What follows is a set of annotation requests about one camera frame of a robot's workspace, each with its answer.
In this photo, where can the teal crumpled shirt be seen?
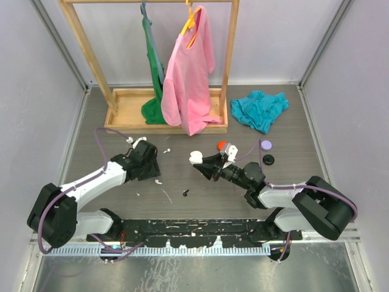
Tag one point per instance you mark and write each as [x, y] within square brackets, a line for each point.
[259, 110]

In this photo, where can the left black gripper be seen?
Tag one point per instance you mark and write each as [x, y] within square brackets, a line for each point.
[153, 172]

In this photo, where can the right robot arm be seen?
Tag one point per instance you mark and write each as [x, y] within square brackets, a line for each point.
[312, 205]

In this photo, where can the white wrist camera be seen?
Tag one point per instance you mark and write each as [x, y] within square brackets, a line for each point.
[230, 150]
[134, 143]

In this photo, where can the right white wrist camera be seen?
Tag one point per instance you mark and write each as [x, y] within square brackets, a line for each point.
[230, 150]

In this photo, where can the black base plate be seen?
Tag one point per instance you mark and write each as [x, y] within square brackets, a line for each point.
[240, 233]

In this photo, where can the pink shirt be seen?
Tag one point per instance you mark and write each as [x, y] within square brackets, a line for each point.
[186, 96]

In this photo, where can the green shirt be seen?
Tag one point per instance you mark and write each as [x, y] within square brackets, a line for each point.
[151, 110]

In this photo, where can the grey blue hanger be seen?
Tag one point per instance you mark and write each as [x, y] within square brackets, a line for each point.
[149, 33]

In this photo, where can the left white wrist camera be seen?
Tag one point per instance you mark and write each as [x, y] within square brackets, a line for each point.
[134, 143]

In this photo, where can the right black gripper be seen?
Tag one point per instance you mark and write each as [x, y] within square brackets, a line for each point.
[212, 165]

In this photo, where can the black earbud charging case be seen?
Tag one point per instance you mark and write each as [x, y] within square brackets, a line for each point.
[268, 159]

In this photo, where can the white earbud charging case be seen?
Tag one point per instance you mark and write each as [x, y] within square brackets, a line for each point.
[196, 157]

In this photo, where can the grey slotted cable duct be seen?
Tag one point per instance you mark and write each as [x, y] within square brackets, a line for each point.
[168, 251]

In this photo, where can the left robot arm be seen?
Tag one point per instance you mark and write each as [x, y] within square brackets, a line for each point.
[57, 213]

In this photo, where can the yellow orange hanger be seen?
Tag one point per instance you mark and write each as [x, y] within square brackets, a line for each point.
[191, 25]

